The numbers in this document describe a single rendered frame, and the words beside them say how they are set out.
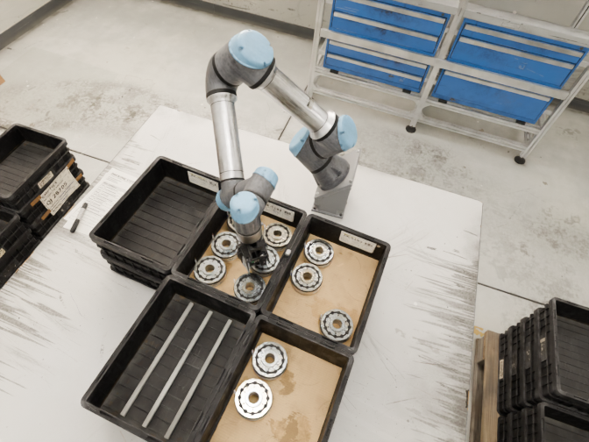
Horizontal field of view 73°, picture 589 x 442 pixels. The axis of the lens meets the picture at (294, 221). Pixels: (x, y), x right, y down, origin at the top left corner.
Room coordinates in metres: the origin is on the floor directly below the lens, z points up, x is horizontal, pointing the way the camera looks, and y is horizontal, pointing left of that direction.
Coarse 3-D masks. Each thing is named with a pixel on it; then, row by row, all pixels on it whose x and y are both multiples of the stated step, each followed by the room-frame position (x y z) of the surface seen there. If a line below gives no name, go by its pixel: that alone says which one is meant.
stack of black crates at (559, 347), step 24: (552, 312) 0.73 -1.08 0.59; (576, 312) 0.77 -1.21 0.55; (504, 336) 0.77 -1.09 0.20; (528, 336) 0.70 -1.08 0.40; (552, 336) 0.64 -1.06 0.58; (576, 336) 0.69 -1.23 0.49; (504, 360) 0.65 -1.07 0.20; (528, 360) 0.59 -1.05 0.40; (552, 360) 0.54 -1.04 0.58; (576, 360) 0.59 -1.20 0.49; (504, 384) 0.54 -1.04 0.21; (528, 384) 0.50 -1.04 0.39; (552, 384) 0.45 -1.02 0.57; (576, 384) 0.49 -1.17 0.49; (504, 408) 0.44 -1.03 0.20; (576, 408) 0.40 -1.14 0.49
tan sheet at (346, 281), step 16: (336, 256) 0.71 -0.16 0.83; (352, 256) 0.72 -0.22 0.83; (336, 272) 0.65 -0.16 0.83; (352, 272) 0.66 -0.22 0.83; (368, 272) 0.67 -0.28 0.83; (288, 288) 0.57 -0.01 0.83; (320, 288) 0.59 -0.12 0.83; (336, 288) 0.59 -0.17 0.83; (352, 288) 0.60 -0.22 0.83; (368, 288) 0.61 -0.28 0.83; (288, 304) 0.51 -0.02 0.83; (304, 304) 0.52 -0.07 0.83; (320, 304) 0.53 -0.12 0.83; (336, 304) 0.53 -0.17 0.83; (352, 304) 0.54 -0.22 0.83; (304, 320) 0.47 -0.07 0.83; (352, 320) 0.49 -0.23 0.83; (352, 336) 0.44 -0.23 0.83
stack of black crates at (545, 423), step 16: (512, 416) 0.40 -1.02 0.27; (528, 416) 0.38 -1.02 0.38; (544, 416) 0.39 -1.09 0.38; (560, 416) 0.38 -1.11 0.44; (576, 416) 0.38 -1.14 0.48; (512, 432) 0.33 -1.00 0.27; (528, 432) 0.32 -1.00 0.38; (544, 432) 0.31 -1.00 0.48; (560, 432) 0.33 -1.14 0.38; (576, 432) 0.34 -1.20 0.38
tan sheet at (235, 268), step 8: (264, 216) 0.84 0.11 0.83; (224, 224) 0.79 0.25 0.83; (264, 224) 0.81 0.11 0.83; (208, 248) 0.68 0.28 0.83; (280, 256) 0.68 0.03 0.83; (232, 264) 0.63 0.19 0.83; (240, 264) 0.63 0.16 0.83; (192, 272) 0.58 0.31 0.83; (208, 272) 0.59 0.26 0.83; (232, 272) 0.60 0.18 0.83; (240, 272) 0.60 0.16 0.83; (224, 280) 0.57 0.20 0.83; (232, 280) 0.57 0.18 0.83; (264, 280) 0.59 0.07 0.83; (216, 288) 0.54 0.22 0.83; (224, 288) 0.54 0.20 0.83; (232, 288) 0.54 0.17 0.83; (248, 288) 0.55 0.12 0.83; (256, 304) 0.50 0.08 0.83
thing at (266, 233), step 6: (270, 228) 0.77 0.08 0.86; (282, 228) 0.78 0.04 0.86; (288, 228) 0.78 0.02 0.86; (264, 234) 0.74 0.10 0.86; (270, 234) 0.75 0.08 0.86; (288, 234) 0.76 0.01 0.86; (270, 240) 0.72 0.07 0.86; (276, 240) 0.73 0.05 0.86; (282, 240) 0.73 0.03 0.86; (288, 240) 0.73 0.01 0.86; (276, 246) 0.70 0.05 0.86
